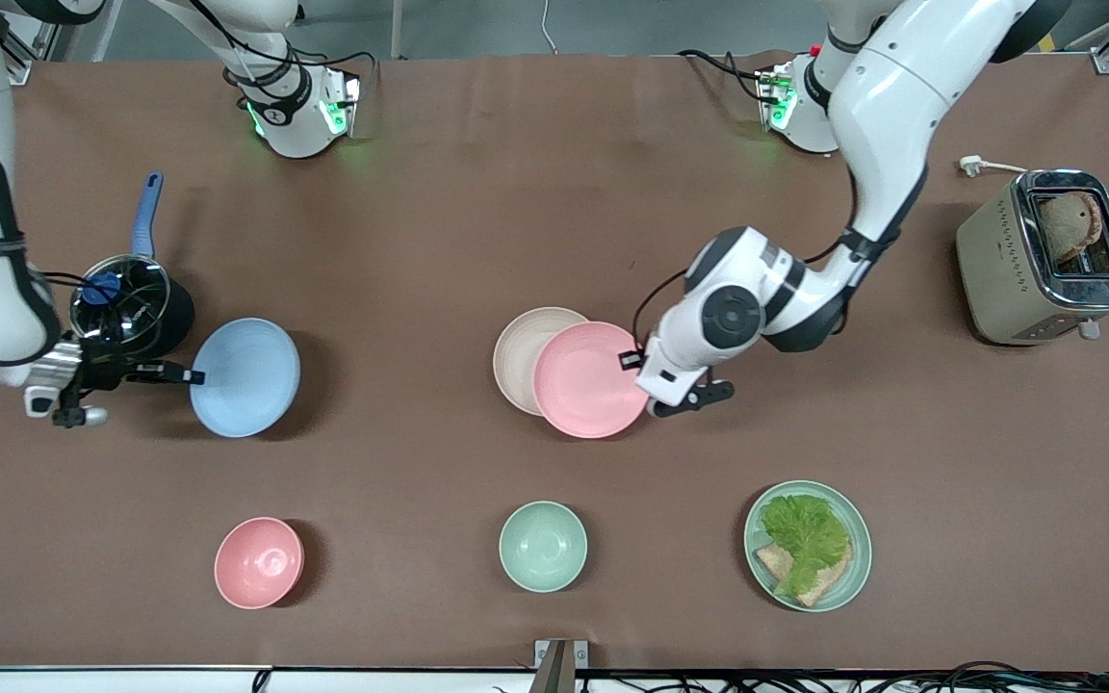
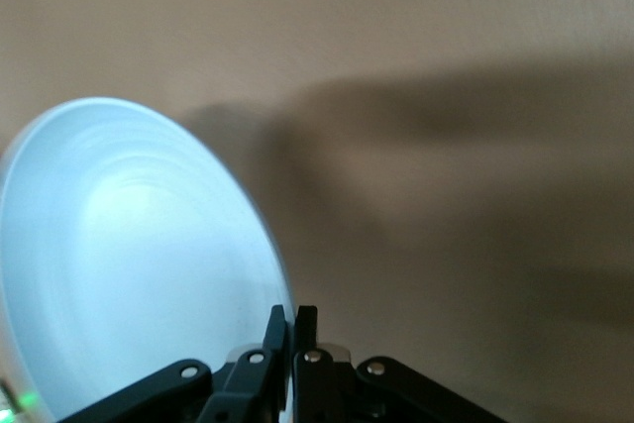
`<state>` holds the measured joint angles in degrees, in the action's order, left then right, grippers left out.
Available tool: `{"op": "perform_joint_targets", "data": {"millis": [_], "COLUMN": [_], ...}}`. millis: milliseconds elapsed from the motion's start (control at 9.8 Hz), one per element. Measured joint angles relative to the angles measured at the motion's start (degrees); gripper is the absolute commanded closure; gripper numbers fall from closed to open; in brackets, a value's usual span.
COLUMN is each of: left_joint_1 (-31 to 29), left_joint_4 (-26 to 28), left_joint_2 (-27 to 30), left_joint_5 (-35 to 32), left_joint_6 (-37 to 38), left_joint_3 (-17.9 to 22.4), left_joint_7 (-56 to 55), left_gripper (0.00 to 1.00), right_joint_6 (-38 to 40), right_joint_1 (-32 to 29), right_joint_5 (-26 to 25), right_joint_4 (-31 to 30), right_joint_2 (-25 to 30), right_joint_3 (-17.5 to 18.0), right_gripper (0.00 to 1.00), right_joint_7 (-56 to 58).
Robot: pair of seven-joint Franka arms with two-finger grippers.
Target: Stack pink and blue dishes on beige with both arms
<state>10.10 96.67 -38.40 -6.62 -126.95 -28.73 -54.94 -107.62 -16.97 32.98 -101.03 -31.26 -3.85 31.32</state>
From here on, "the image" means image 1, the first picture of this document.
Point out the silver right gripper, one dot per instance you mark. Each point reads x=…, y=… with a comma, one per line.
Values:
x=108, y=369

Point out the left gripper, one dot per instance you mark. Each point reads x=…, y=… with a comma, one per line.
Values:
x=640, y=359

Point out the pink shallow bowl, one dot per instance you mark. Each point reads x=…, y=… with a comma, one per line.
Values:
x=588, y=380

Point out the blue shallow bowl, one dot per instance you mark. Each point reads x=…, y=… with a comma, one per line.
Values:
x=246, y=380

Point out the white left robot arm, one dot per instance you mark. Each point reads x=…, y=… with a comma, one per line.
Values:
x=891, y=96

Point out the glass lid blue knob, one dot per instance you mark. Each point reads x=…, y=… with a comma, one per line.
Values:
x=121, y=298

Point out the beige shallow bowl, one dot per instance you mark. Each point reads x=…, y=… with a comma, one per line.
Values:
x=516, y=356

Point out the green deep bowl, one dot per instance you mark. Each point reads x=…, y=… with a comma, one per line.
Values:
x=543, y=547

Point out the pink deep bowl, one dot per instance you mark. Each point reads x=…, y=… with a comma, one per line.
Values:
x=258, y=563

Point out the green lettuce leaf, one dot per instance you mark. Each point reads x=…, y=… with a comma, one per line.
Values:
x=805, y=534

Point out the brown bread slice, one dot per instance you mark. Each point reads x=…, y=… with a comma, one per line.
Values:
x=829, y=582

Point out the green plate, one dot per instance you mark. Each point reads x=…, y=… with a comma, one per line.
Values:
x=853, y=577

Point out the beige and chrome toaster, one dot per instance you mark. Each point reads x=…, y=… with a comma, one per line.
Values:
x=992, y=260

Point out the white toaster power plug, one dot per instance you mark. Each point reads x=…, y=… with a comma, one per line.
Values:
x=978, y=166

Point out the toast inside toaster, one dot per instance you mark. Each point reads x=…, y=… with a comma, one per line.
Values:
x=1067, y=226

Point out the metal table bracket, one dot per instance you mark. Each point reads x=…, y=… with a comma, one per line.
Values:
x=559, y=664

